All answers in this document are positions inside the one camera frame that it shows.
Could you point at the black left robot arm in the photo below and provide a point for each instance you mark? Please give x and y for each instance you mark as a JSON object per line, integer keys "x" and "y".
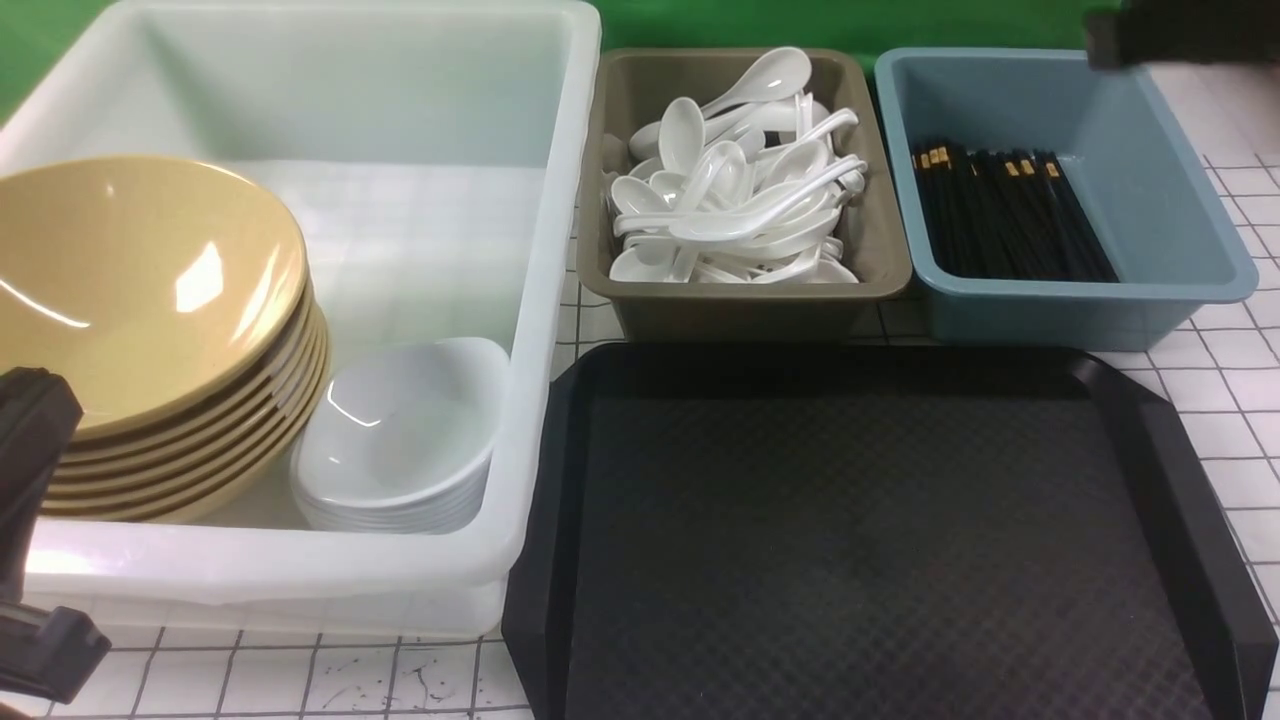
{"x": 45, "y": 653}

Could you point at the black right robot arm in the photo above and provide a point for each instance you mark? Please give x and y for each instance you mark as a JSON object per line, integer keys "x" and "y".
{"x": 1139, "y": 33}

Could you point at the black plastic serving tray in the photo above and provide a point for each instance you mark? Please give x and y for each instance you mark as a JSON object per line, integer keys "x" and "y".
{"x": 859, "y": 532}

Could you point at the pile of white spoons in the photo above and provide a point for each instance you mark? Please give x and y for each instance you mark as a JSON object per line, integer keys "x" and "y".
{"x": 747, "y": 188}

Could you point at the stack of white dishes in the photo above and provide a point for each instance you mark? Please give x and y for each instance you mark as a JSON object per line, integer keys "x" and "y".
{"x": 402, "y": 439}

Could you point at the olive-brown spoon bin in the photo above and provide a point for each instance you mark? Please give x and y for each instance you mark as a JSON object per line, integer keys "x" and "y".
{"x": 633, "y": 87}

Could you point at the bundle of black chopsticks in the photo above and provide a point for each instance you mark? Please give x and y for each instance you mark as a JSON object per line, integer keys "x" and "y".
{"x": 1010, "y": 215}

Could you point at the stack of yellow bowls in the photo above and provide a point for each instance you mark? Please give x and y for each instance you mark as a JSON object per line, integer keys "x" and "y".
{"x": 176, "y": 299}

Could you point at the blue chopstick bin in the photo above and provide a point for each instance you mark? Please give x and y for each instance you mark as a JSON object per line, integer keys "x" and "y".
{"x": 1140, "y": 184}

